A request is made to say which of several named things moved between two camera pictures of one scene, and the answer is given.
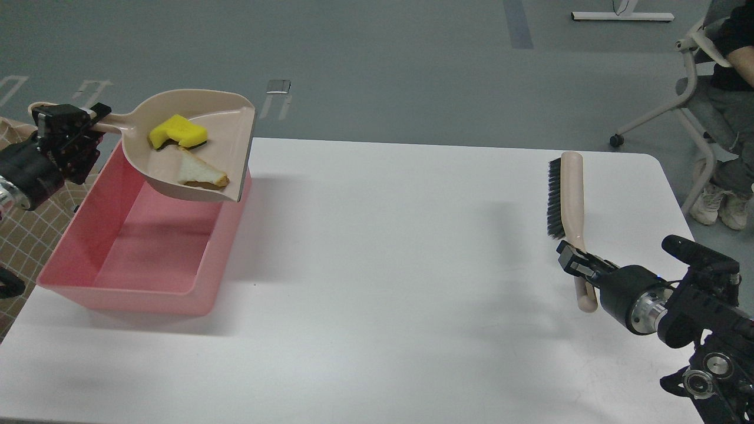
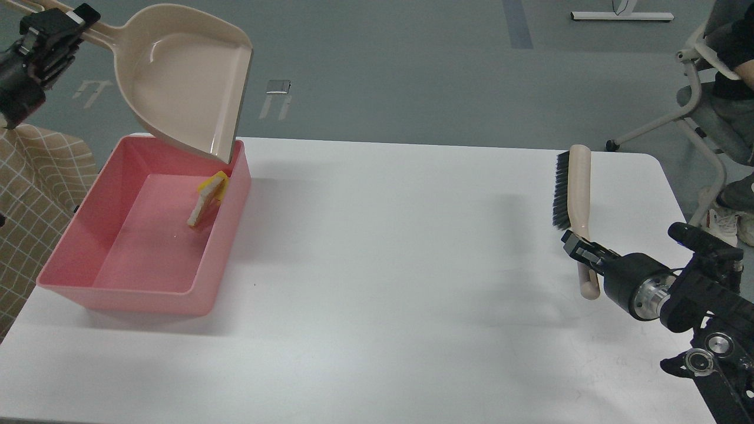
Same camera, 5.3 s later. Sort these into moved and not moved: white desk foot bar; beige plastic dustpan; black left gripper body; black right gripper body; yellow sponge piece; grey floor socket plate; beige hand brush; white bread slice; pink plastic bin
Moved: black right gripper body; white bread slice; yellow sponge piece; beige plastic dustpan; black left gripper body; beige hand brush
Not moved: grey floor socket plate; pink plastic bin; white desk foot bar
